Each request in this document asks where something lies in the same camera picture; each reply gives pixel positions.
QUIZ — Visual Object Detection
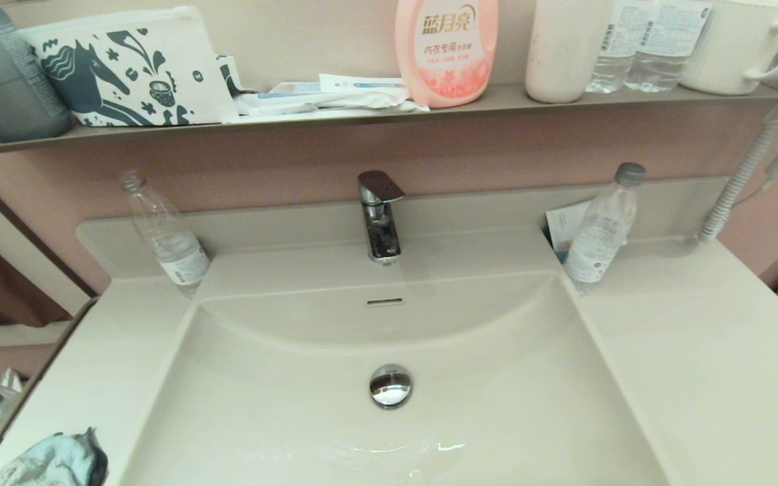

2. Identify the clear labelled water bottle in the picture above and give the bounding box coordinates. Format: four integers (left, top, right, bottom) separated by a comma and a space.
625, 0, 712, 93
585, 0, 660, 94

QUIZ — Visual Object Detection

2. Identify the white ribbed mug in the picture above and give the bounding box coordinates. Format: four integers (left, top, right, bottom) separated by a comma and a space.
679, 0, 778, 96

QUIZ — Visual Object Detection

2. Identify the chrome drain stopper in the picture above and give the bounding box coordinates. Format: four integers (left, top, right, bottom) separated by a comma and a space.
369, 364, 413, 409

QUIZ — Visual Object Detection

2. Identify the brown hanging cloth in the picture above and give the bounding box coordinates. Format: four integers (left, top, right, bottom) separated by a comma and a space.
0, 253, 74, 330

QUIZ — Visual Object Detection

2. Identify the clear bottle with grey cap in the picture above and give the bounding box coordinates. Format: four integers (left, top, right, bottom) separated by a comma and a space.
563, 162, 647, 294

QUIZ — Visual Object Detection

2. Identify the cream tumbler cup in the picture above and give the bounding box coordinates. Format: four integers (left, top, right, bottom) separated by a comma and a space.
525, 0, 616, 104

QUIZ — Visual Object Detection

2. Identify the white ceramic sink vanity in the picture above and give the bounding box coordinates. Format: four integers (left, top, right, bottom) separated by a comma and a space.
0, 177, 778, 486

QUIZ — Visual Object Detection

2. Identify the chrome sink faucet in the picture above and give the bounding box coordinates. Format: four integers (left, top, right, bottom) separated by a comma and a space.
357, 170, 406, 265

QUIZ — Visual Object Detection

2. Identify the clear uncapped plastic bottle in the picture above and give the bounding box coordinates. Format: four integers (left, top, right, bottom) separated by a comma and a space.
118, 169, 211, 298

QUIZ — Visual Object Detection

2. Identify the grey wall shelf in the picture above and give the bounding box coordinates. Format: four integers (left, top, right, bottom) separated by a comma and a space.
0, 82, 778, 159

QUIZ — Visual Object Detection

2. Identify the pink laundry detergent bottle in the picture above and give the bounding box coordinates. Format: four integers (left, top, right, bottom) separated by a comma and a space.
394, 0, 499, 109

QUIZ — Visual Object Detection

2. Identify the crumpled white plastic packet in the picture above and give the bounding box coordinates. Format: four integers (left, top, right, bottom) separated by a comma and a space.
232, 86, 430, 117

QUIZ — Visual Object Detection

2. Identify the white blue toothbrush packet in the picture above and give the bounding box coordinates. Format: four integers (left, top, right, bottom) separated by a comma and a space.
319, 73, 409, 93

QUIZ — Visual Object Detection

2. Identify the blue grey fleece cloth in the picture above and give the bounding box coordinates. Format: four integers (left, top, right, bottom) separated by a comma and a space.
0, 427, 109, 486

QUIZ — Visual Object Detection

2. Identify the small white patterned box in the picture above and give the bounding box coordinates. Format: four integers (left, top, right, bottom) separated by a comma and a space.
216, 55, 258, 95

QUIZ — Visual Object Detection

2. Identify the white pouch with horse print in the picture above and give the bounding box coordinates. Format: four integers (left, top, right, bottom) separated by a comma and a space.
19, 5, 240, 128

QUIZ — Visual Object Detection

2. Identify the grey cylindrical bottle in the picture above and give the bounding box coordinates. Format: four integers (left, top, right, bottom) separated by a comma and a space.
0, 0, 72, 143

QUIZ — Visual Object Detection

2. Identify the white paper card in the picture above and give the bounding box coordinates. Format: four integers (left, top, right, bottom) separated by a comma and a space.
545, 200, 629, 264

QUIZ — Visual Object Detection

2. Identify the white coiled cord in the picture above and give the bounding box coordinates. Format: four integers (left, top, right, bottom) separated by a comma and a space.
698, 111, 778, 242

